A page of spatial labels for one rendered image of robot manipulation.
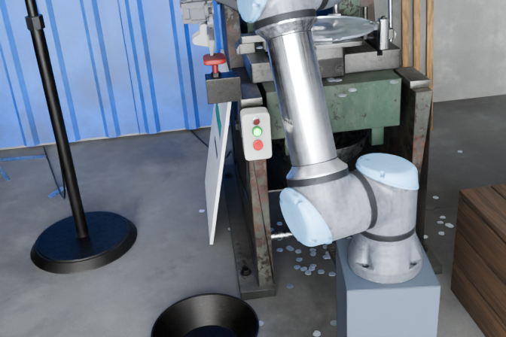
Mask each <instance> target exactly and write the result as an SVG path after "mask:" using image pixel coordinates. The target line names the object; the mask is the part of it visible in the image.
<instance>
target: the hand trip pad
mask: <svg viewBox="0 0 506 337"><path fill-rule="evenodd" d="M225 62H226V58H225V55H224V54H223V53H214V54H213V56H210V53H209V54H206V55H204V56H203V63H204V65H212V72H213V73H218V65H221V64H224V63H225Z"/></svg>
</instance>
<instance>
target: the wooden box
mask: <svg viewBox="0 0 506 337"><path fill-rule="evenodd" d="M459 195H460V196H461V197H459V203H458V211H457V221H456V229H457V230H456V237H455V245H454V254H453V260H454V261H453V270H452V280H451V288H450V289H451V290H452V292H453V293H454V294H455V296H456V298H457V299H458V300H459V301H460V302H461V304H462V305H463V307H464V308H465V310H466V311H467V312H468V313H469V315H470V316H471V318H472V319H473V320H474V322H475V323H476V324H477V326H478V327H479V328H480V330H481V331H482V333H483V334H484V335H485V336H486V337H506V184H498V185H492V186H487V187H477V188H471V189H465V190H460V191H459Z"/></svg>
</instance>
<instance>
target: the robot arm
mask: <svg viewBox="0 0 506 337"><path fill-rule="evenodd" d="M214 1H216V2H219V3H221V4H223V5H226V6H228V7H229V8H231V9H232V10H234V11H238V12H239V13H240V14H241V18H242V19H243V20H244V21H246V22H248V23H254V28H255V33H256V34H257V35H259V36H261V37H262V38H263V39H264V40H265V41H266V44H267V51H268V54H269V58H270V65H271V69H272V73H273V79H274V83H275V87H276V94H277V97H278V101H279V108H280V111H281V115H282V122H283V126H284V130H285V136H286V140H287V144H288V150H289V154H290V158H291V164H292V167H291V170H290V172H289V173H288V175H287V176H286V179H287V183H288V187H287V188H285V189H284V190H283V191H282V192H281V193H280V200H279V201H280V206H281V209H282V214H283V217H284V218H285V222H286V223H287V225H288V228H289V229H290V230H291V232H292V233H293V235H294V236H295V238H296V239H297V240H298V241H299V242H301V243H302V244H304V245H306V246H309V247H314V246H317V245H320V244H330V243H331V242H332V241H335V240H338V239H341V238H345V237H347V236H350V235H353V237H352V240H351V242H350V244H349V247H348V264H349V267H350V269H351V270H352V271H353V272H354V273H355V274H356V275H358V276H360V277H361V278H363V279H366V280H368V281H372V282H376V283H380V284H398V283H402V282H405V281H409V280H411V279H413V278H415V277H416V276H417V275H418V274H419V273H420V272H421V270H422V261H423V255H422V249H421V247H420V244H419V240H418V238H417V235H416V206H417V193H418V189H419V184H418V171H417V169H416V167H415V165H414V164H412V163H411V162H410V161H408V160H406V159H404V158H402V157H399V156H395V155H391V154H387V153H369V154H365V155H363V156H360V157H359V158H358V159H357V163H356V164H355V167H356V170H354V171H350V172H349V169H348V165H347V164H345V163H344V162H343V161H341V160H340V159H339V158H338V157H337V152H336V148H335V143H334V137H333V133H332V129H331V122H330V118H329V114H328V107H327V104H326V100H325V93H324V89H323V85H322V78H321V75H320V71H319V64H318V60H317V55H316V51H315V45H314V41H313V37H312V28H313V26H314V24H315V22H316V21H317V19H318V17H317V14H316V11H321V10H325V9H328V8H331V7H333V6H335V5H337V4H338V3H340V2H341V1H342V0H214ZM179 3H180V8H181V11H182V21H183V23H184V24H191V25H192V24H199V23H200V24H199V28H200V29H199V31H198V32H196V33H194V34H193V35H192V42H193V44H195V45H198V46H204V47H209V50H210V56H213V54H214V52H215V32H214V23H213V20H214V19H215V18H214V10H213V0H181V2H180V0H179ZM189 9H190V10H189ZM206 27H207V31H206Z"/></svg>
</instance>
